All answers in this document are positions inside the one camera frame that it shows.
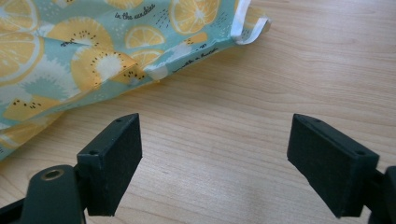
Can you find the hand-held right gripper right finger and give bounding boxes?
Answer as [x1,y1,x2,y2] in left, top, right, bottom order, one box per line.
[286,113,380,218]

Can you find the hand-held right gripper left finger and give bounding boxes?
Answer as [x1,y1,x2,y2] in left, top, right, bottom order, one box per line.
[76,112,144,217]

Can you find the teal lemon print cloth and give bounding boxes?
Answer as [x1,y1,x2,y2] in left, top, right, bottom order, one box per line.
[0,0,272,162]

